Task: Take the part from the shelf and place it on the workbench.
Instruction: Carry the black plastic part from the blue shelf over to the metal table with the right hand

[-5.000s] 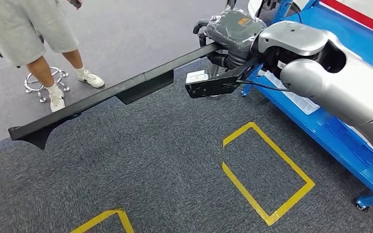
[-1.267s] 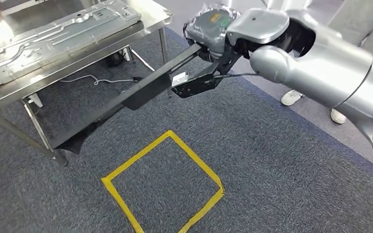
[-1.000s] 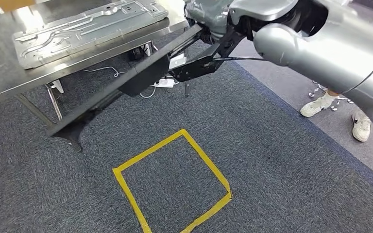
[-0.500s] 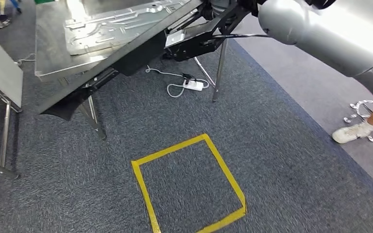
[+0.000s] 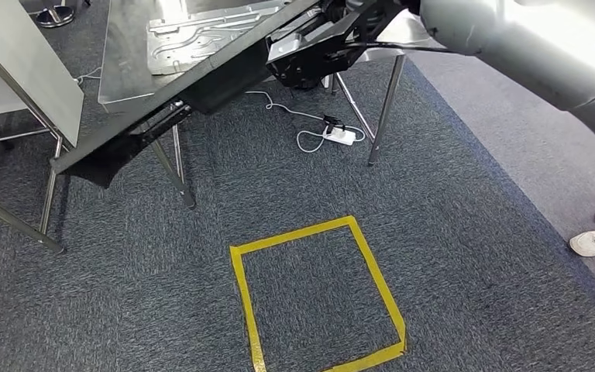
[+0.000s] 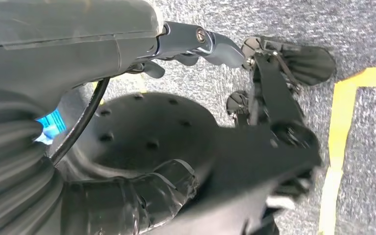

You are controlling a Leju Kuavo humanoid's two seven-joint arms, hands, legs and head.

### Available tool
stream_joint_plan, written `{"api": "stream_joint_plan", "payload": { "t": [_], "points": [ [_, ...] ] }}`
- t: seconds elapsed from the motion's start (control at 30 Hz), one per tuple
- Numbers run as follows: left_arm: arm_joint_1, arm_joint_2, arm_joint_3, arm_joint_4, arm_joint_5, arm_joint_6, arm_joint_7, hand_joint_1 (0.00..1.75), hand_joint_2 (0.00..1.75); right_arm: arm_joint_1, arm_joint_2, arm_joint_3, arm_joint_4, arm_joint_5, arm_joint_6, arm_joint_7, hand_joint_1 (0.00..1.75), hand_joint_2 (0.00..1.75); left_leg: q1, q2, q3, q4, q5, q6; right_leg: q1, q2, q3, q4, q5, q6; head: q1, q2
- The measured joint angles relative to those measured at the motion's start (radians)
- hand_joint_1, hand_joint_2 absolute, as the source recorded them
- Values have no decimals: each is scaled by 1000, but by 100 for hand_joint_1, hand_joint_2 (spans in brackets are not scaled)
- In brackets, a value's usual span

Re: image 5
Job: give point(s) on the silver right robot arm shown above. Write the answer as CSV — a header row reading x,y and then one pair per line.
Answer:
x,y
533,56

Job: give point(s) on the long black plastic part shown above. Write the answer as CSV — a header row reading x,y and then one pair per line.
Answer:
x,y
215,87

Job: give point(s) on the stamped sheet metal panel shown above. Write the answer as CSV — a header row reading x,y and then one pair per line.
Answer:
x,y
189,46

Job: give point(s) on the white power strip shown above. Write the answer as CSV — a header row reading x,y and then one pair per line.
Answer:
x,y
339,136

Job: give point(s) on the white-topped steel-leg table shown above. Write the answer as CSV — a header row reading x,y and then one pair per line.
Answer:
x,y
25,67

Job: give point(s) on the stainless steel workbench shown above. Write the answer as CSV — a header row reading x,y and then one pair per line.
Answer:
x,y
123,61

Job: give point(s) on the yellow floor tape square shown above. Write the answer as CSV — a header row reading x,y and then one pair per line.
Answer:
x,y
246,308

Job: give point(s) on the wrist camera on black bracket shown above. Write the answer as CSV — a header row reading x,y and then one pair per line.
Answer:
x,y
318,56

